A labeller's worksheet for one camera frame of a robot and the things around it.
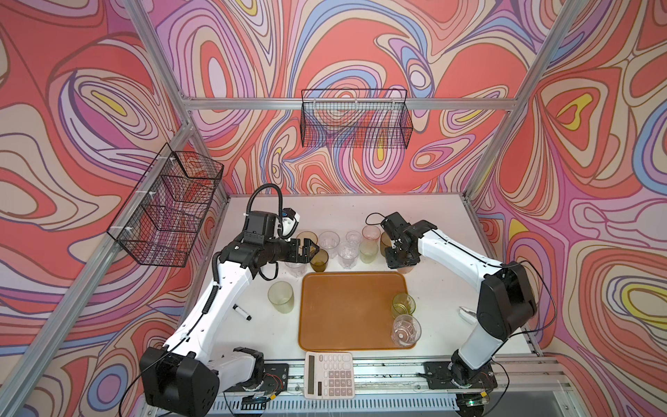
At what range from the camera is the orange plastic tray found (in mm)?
812

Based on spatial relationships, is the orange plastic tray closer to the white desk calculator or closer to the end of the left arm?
the white desk calculator

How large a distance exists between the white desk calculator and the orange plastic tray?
31 mm

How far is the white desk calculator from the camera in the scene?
706 mm
